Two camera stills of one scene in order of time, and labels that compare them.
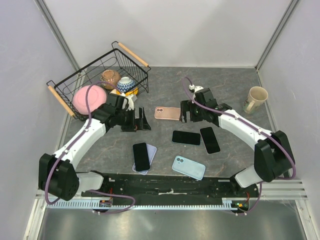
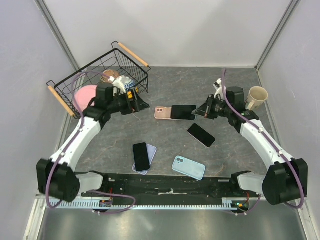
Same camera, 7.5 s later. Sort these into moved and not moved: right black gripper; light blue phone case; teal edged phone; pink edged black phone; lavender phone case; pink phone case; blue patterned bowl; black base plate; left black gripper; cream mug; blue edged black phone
Moved: right black gripper; left black gripper; pink edged black phone; teal edged phone
Not moved: blue edged black phone; cream mug; blue patterned bowl; light blue phone case; pink phone case; black base plate; lavender phone case
